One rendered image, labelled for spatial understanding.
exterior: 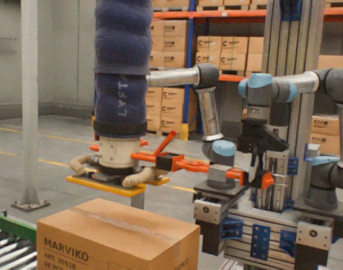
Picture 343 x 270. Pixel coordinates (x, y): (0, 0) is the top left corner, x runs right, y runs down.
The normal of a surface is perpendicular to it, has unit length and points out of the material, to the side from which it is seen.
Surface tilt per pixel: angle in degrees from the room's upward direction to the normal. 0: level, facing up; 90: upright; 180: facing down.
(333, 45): 90
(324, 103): 90
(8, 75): 90
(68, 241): 90
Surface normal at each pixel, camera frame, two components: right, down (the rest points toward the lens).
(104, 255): -0.51, 0.11
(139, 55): 0.62, 0.33
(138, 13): 0.59, -0.13
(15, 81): 0.89, 0.12
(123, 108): 0.32, -0.10
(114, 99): -0.10, -0.15
